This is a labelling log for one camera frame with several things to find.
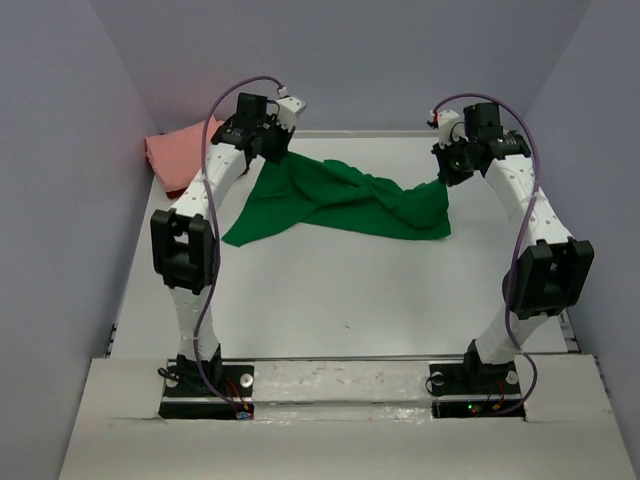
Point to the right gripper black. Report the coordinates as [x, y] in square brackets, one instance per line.
[447, 176]

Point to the green t shirt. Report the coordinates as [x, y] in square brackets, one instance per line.
[333, 194]

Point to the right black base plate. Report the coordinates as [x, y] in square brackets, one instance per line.
[458, 393]

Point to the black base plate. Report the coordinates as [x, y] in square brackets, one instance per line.
[185, 396]
[458, 393]

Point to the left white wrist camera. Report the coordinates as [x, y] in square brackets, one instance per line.
[288, 109]

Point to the dark red folded t shirt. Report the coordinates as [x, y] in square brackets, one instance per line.
[175, 194]

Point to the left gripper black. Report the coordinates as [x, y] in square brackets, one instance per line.
[279, 155]

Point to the white cardboard front cover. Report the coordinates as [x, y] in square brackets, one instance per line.
[345, 420]

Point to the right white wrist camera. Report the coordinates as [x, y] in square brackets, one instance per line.
[449, 125]

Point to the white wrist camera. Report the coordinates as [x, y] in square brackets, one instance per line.
[449, 125]
[288, 109]

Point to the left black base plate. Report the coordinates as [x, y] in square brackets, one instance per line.
[185, 396]

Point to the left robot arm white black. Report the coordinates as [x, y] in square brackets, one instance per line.
[185, 238]

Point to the pink folded t shirt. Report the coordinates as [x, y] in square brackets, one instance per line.
[175, 157]

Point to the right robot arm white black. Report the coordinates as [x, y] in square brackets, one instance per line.
[549, 265]

